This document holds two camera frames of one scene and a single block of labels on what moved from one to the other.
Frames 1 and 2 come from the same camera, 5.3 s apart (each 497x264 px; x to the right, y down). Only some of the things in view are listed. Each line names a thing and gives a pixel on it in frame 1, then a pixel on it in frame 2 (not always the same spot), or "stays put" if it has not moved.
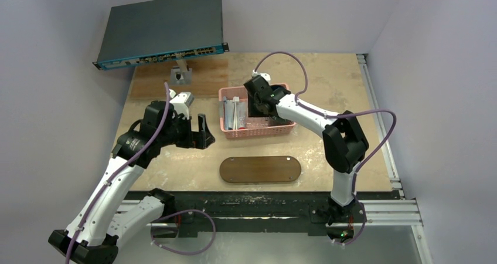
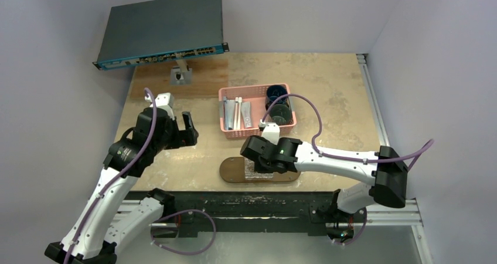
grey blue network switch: (162, 30) stays put
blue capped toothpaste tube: (228, 113) stays put
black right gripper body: (260, 109) -> (252, 149)
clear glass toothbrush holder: (256, 121) -> (250, 173)
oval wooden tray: (260, 169) stays put
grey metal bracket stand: (181, 75) stays put
